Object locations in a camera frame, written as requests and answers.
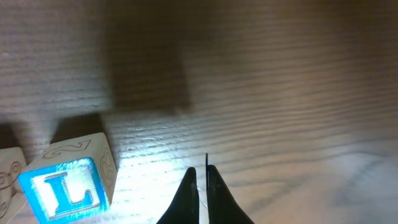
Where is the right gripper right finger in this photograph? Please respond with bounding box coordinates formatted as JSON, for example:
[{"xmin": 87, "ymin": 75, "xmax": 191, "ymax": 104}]
[{"xmin": 205, "ymin": 153, "xmax": 254, "ymax": 224}]

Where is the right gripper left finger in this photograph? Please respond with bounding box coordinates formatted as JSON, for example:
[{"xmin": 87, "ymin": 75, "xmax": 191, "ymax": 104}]
[{"xmin": 157, "ymin": 167, "xmax": 199, "ymax": 224}]

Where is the blue L block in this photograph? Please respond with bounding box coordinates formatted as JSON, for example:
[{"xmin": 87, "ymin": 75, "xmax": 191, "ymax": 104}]
[{"xmin": 18, "ymin": 133, "xmax": 117, "ymax": 223}]

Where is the green R block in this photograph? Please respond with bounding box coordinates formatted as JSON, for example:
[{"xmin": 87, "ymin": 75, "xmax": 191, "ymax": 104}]
[{"xmin": 1, "ymin": 147, "xmax": 27, "ymax": 224}]

